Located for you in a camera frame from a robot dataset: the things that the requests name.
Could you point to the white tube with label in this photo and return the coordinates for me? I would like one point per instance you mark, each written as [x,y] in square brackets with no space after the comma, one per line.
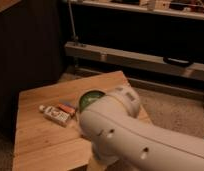
[54,114]

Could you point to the long metal case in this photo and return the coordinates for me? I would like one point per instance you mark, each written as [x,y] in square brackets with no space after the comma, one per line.
[133,60]

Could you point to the green bowl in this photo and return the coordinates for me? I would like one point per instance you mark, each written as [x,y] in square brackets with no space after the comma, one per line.
[89,97]

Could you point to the metal vertical pole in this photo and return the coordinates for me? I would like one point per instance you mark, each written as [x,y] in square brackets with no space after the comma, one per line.
[74,36]

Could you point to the wooden table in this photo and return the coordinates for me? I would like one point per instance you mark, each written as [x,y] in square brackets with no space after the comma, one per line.
[41,145]

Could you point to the yellow sponge block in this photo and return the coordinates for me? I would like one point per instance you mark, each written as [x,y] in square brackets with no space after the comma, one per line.
[95,165]

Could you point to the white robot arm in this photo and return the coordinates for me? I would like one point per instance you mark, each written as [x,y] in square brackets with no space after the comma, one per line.
[112,126]

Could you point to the orange small box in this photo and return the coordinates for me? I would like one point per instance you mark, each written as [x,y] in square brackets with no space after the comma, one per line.
[67,109]

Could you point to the upper wooden shelf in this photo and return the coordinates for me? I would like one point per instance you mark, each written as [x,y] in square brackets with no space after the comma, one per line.
[135,8]

